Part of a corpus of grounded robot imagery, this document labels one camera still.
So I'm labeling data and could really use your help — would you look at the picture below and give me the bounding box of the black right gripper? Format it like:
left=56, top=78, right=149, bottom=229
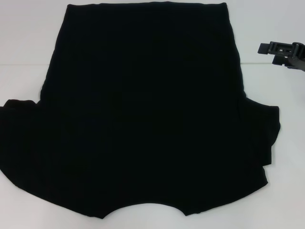
left=257, top=42, right=305, bottom=71

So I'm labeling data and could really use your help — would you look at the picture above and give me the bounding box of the black shirt with FREE print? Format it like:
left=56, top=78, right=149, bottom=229
left=0, top=1, right=283, bottom=213

